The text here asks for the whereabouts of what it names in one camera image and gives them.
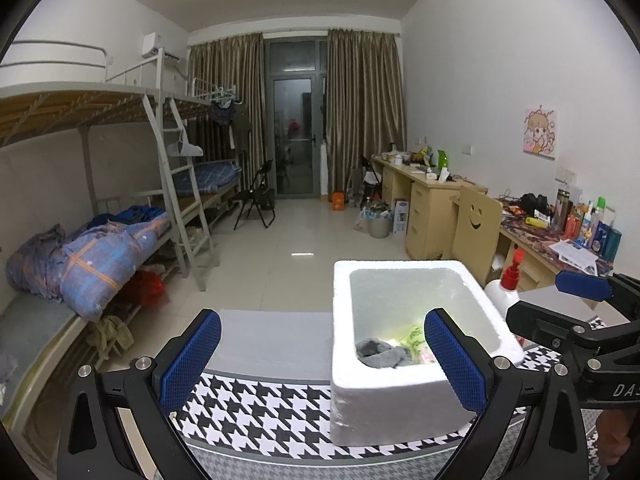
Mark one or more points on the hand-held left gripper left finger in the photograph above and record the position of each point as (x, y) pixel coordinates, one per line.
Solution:
(190, 360)

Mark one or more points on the blue plaid quilt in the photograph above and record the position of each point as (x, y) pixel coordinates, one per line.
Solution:
(110, 260)

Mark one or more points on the hanging dark clothes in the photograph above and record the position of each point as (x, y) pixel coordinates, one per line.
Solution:
(227, 115)

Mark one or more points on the white foam box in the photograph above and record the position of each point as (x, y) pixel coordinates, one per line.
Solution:
(380, 410)

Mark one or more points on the white metal bunk bed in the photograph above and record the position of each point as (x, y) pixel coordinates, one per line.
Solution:
(200, 106)
(75, 95)

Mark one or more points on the person's right hand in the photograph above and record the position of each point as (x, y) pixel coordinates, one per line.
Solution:
(615, 435)

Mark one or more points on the white lotion pump bottle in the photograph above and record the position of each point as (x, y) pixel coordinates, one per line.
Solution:
(500, 294)

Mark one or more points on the grey sock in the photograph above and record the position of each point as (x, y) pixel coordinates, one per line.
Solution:
(385, 355)

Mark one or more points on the green and pink packet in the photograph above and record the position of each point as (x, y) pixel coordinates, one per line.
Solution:
(415, 335)

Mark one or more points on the brown curtain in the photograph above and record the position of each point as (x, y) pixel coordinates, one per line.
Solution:
(225, 110)
(365, 100)

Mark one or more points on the cartoon wall poster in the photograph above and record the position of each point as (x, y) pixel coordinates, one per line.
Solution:
(540, 132)

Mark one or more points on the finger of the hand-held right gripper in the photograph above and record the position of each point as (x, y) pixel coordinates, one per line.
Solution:
(540, 322)
(582, 285)

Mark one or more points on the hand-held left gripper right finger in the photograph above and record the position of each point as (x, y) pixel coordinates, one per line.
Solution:
(455, 360)

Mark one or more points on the green bottle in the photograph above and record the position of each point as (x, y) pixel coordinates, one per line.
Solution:
(443, 159)

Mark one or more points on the white printed papers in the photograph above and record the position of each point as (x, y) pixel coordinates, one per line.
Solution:
(572, 255)

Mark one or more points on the white air conditioner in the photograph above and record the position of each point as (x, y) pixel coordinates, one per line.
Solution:
(157, 47)

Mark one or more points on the black folding chair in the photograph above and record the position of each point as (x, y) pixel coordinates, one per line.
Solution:
(370, 180)
(260, 195)

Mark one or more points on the group of toiletry bottles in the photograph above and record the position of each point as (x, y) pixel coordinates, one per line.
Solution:
(595, 230)

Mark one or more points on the wooden desk with patterned cloth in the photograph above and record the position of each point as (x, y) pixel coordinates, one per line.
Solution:
(525, 237)

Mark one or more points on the black headphones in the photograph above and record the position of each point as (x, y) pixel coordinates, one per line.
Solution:
(532, 204)

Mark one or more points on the red bag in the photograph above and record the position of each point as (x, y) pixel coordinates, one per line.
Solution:
(145, 287)

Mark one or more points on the pile of desk clutter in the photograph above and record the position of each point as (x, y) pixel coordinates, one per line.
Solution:
(407, 157)

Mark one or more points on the houndstooth table mat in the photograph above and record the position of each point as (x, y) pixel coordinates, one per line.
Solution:
(260, 410)

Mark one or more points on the beige crumpled cloth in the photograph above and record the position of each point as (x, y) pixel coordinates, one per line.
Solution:
(112, 335)

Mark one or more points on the orange bucket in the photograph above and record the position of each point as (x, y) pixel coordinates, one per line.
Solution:
(338, 201)

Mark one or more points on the wooden desk with drawers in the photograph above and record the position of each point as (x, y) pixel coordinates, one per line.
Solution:
(425, 210)

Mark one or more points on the white and blue carton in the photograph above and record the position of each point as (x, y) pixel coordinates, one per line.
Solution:
(401, 217)

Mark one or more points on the small white wall outlet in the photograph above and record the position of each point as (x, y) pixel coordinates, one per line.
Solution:
(466, 149)

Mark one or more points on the wooden smiley chair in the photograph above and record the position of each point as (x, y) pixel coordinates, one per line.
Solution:
(475, 230)

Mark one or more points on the grey trash bin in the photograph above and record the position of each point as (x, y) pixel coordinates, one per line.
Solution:
(380, 224)

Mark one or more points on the dark blue garment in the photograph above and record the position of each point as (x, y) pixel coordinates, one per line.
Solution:
(130, 214)

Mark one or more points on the yellow tube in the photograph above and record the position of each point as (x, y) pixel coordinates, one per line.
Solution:
(537, 222)

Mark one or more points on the white wall socket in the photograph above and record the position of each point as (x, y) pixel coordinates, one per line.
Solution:
(564, 175)

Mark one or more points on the glass balcony door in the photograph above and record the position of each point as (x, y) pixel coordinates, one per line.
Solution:
(295, 125)

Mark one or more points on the blue checked bedding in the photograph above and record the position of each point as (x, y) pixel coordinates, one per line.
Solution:
(210, 175)

